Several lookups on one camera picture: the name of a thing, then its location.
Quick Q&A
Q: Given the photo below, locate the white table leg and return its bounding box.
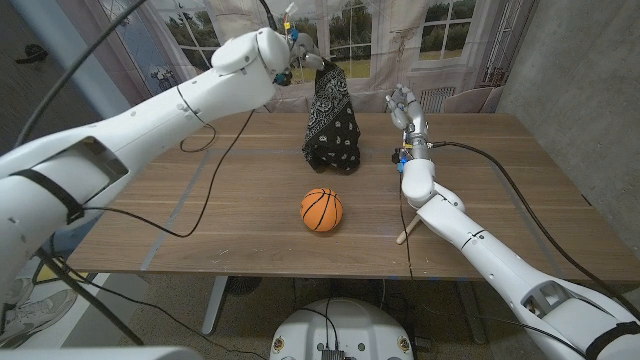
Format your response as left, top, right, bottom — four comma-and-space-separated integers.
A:
201, 276, 229, 336

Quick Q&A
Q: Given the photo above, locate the white robot torso edge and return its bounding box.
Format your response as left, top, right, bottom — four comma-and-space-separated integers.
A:
0, 346, 204, 360

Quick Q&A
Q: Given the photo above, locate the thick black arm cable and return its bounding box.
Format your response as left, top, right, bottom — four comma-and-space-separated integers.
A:
429, 140, 640, 321
14, 0, 149, 347

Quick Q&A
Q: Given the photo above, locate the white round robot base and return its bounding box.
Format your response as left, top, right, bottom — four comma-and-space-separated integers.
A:
269, 298, 415, 360

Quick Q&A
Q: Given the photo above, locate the grey white sneaker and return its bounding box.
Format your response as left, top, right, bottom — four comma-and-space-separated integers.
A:
0, 287, 79, 349

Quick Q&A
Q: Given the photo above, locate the white pillar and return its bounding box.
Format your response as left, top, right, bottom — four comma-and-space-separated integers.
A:
9, 0, 132, 120

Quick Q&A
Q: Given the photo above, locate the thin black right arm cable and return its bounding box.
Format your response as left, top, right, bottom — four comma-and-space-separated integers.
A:
398, 172, 587, 357

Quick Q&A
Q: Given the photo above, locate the orange basketball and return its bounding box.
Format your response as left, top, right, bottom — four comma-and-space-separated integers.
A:
299, 187, 345, 233

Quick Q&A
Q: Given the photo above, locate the black power box cable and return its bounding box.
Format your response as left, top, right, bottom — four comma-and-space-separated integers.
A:
178, 122, 218, 154

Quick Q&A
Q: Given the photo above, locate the black paisley bandana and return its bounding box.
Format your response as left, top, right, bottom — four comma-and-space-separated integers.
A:
301, 58, 362, 175

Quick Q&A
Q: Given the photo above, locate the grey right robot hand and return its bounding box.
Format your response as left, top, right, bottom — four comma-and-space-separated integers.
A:
385, 83, 430, 147

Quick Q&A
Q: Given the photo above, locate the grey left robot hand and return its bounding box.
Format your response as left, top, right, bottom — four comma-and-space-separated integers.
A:
287, 32, 326, 72

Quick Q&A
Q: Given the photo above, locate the printed window backdrop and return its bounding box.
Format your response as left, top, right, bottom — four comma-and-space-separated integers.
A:
97, 0, 539, 114

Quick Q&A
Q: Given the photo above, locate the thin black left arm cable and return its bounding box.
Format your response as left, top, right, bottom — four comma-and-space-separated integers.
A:
64, 110, 269, 360

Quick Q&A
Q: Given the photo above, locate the black wall fixture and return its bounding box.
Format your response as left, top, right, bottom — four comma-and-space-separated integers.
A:
14, 43, 50, 65

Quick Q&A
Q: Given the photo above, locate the wooden stick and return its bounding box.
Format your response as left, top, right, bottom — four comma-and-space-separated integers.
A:
395, 214, 422, 246

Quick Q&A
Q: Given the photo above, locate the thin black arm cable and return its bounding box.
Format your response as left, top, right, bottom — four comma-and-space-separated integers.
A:
398, 172, 587, 357
64, 110, 269, 360

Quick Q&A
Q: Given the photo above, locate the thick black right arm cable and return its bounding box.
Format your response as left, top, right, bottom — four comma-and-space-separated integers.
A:
429, 140, 640, 321

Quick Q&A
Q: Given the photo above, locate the yellow black object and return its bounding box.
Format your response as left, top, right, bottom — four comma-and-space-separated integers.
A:
32, 257, 99, 286

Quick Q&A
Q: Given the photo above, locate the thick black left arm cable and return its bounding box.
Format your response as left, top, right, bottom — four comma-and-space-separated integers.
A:
14, 0, 149, 347

